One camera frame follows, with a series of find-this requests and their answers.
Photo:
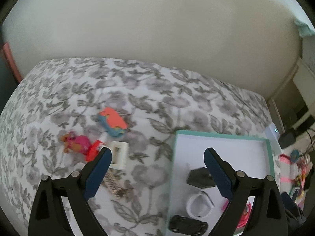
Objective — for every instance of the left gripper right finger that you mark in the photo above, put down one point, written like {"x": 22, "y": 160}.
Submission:
{"x": 267, "y": 215}

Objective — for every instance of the cream plastic frame clip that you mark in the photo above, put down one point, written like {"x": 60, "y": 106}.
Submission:
{"x": 119, "y": 154}

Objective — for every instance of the red white glue tube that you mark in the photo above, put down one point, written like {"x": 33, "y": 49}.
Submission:
{"x": 95, "y": 147}

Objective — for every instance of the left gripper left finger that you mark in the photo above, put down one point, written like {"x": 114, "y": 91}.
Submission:
{"x": 48, "y": 216}

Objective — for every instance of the pink puppy toy figure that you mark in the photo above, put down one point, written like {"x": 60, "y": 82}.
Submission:
{"x": 76, "y": 143}

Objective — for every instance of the black plugged charger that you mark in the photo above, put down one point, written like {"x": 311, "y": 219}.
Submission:
{"x": 287, "y": 138}

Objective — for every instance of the black toy car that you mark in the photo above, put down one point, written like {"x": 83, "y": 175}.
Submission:
{"x": 187, "y": 226}

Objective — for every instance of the white shelf unit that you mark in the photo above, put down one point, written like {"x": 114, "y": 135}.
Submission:
{"x": 292, "y": 103}

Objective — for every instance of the white power bank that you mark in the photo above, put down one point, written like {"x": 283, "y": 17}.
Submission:
{"x": 273, "y": 135}

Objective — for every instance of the black power adapter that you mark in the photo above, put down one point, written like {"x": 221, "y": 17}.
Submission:
{"x": 200, "y": 178}

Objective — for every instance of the teal rimmed white tray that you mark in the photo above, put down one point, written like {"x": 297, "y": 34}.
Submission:
{"x": 252, "y": 155}

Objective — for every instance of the gold greek key bar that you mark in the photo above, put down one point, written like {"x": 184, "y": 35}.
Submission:
{"x": 113, "y": 185}

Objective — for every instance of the round blue badge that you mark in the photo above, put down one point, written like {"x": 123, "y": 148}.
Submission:
{"x": 294, "y": 156}

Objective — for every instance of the pink crochet white bag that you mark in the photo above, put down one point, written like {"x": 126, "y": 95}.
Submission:
{"x": 295, "y": 177}

